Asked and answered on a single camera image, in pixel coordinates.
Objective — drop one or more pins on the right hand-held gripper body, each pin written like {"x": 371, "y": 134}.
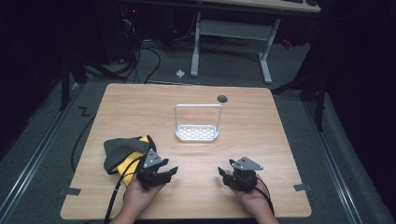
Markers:
{"x": 244, "y": 179}

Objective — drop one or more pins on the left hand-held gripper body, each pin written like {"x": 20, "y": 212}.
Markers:
{"x": 153, "y": 179}

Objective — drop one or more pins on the grey cloth with yellow lining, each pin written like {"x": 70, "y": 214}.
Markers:
{"x": 120, "y": 152}

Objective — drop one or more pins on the person's left hand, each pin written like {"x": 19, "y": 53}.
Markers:
{"x": 138, "y": 197}

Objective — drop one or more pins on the person's right hand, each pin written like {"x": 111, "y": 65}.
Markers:
{"x": 257, "y": 200}

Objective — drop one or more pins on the grey tape piece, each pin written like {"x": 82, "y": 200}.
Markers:
{"x": 302, "y": 187}
{"x": 71, "y": 191}

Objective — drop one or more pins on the black round table grommet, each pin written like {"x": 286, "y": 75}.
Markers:
{"x": 222, "y": 99}

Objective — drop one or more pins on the crumpled white paper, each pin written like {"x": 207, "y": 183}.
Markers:
{"x": 180, "y": 73}

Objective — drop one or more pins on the black metal stand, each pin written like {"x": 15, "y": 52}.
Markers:
{"x": 319, "y": 102}
{"x": 64, "y": 84}

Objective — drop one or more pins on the small red object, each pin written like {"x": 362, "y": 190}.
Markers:
{"x": 287, "y": 44}

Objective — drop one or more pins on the white desk with metal legs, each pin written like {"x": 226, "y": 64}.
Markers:
{"x": 236, "y": 30}

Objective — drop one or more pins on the dark computer tower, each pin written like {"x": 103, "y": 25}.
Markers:
{"x": 129, "y": 28}

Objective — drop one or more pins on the black keyboard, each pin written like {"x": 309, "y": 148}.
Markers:
{"x": 292, "y": 1}

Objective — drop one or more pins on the black computer mouse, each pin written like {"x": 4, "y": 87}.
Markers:
{"x": 312, "y": 2}

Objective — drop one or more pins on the metal floor rail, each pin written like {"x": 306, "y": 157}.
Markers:
{"x": 34, "y": 158}
{"x": 333, "y": 161}

